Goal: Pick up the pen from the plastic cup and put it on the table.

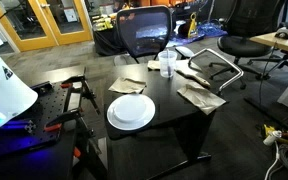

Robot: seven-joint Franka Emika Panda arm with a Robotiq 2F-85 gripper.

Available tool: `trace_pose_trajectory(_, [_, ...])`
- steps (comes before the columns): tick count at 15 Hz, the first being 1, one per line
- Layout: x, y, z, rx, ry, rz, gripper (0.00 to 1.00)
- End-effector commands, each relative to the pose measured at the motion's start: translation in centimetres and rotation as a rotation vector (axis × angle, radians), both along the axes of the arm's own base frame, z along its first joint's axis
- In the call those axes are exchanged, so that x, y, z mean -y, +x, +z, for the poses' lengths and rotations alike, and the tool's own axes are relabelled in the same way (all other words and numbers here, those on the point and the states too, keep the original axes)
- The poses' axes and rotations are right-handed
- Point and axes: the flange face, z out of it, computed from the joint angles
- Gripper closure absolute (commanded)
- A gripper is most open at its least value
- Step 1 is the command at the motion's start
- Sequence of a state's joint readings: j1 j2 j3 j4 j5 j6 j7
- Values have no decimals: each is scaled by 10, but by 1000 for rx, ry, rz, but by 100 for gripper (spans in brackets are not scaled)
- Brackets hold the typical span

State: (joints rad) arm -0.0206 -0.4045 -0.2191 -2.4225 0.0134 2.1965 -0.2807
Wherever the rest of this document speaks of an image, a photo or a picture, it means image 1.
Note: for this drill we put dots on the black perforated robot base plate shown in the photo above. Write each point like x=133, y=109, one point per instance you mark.
x=27, y=131

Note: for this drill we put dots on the black orange bar clamp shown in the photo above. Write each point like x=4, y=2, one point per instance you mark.
x=79, y=84

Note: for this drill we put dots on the clear plastic measuring cup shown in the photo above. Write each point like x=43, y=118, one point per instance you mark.
x=162, y=57

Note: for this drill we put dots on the brown paper napkin near plate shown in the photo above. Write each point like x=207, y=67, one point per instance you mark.
x=127, y=85

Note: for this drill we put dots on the white round plate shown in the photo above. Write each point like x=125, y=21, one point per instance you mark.
x=131, y=112

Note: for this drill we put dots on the chrome bent tube handle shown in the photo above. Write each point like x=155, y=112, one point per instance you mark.
x=239, y=73

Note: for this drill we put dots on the yellow wet floor sign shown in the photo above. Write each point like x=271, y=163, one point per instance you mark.
x=193, y=31

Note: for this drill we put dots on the yellow framed glass door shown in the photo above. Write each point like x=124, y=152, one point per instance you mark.
x=36, y=24

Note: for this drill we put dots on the black mesh office chair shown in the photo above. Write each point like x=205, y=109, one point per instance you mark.
x=146, y=31

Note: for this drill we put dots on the black leather swivel chair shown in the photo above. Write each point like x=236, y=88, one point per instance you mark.
x=249, y=18

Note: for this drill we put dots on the brown paper napkin table edge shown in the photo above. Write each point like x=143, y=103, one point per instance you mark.
x=201, y=97

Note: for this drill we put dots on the wooden handled paint brush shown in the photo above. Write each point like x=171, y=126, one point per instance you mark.
x=194, y=76

